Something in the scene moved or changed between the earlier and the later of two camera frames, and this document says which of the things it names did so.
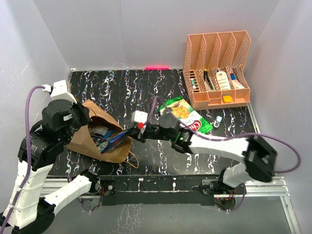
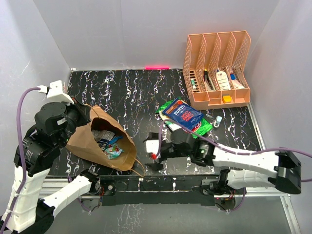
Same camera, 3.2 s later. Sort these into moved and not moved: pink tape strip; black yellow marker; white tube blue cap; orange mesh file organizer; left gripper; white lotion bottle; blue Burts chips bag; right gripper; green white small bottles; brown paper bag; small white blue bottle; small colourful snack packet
Moved: small colourful snack packet; brown paper bag; right gripper; blue Burts chips bag
Not moved: black yellow marker; small white blue bottle; white tube blue cap; left gripper; pink tape strip; green white small bottles; white lotion bottle; orange mesh file organizer
